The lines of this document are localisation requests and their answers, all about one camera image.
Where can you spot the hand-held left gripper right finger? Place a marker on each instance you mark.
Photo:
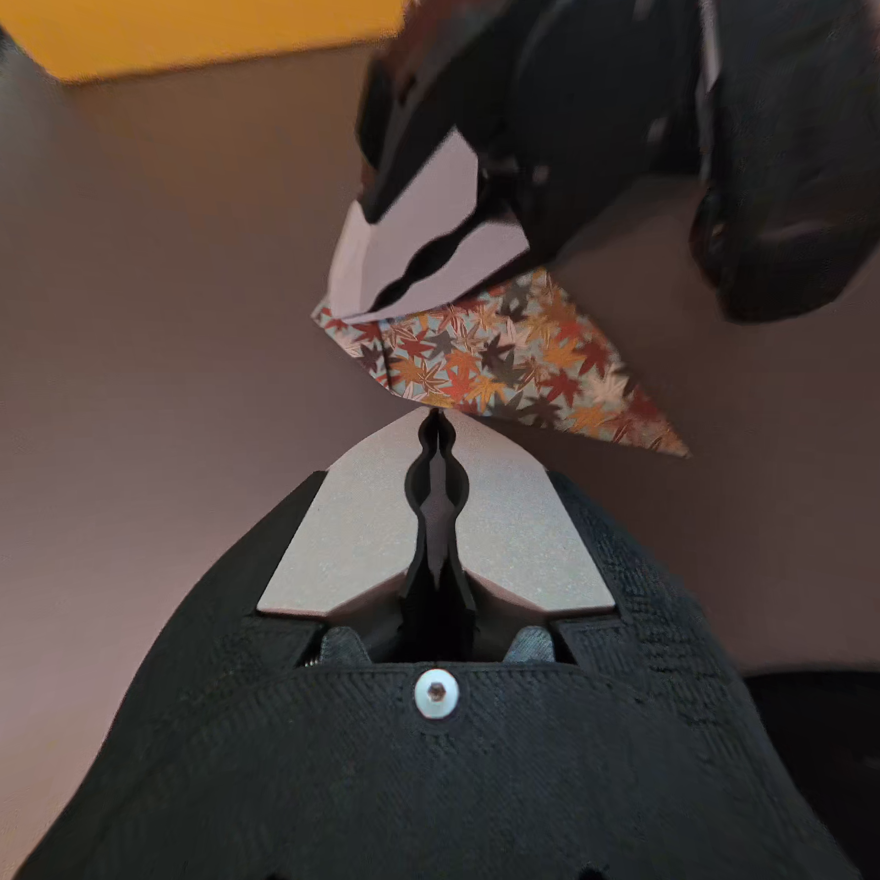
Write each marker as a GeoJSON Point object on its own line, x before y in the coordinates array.
{"type": "Point", "coordinates": [530, 536]}

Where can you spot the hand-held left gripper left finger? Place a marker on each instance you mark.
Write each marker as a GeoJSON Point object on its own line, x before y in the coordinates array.
{"type": "Point", "coordinates": [344, 536]}

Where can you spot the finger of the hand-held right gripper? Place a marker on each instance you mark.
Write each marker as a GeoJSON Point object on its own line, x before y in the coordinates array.
{"type": "Point", "coordinates": [454, 275]}
{"type": "Point", "coordinates": [399, 227]}

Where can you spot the maple leaf origami paper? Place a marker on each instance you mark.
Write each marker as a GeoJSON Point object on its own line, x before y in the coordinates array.
{"type": "Point", "coordinates": [523, 358]}

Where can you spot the yellow box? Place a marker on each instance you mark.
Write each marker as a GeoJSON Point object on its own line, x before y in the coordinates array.
{"type": "Point", "coordinates": [179, 35]}

